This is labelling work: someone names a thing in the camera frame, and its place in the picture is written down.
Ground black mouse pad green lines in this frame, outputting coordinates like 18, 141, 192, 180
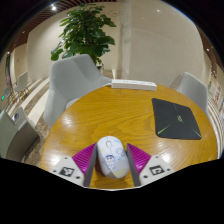
151, 97, 203, 141

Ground grey shell chair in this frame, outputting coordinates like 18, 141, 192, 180
43, 54, 113, 128
169, 71, 209, 116

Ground large green potted plant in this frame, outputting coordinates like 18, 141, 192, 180
50, 3, 118, 69

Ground white power strip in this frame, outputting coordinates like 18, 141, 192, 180
103, 78, 158, 92

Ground white cartoon-print computer mouse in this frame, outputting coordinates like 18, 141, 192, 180
95, 135, 130, 179

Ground dark grey lounge chair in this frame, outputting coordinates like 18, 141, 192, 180
2, 85, 13, 104

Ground white lounge chair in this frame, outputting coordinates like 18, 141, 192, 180
13, 70, 29, 98

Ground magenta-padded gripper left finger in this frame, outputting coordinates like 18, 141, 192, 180
49, 143, 99, 188

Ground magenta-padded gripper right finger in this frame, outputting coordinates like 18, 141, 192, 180
126, 143, 175, 188

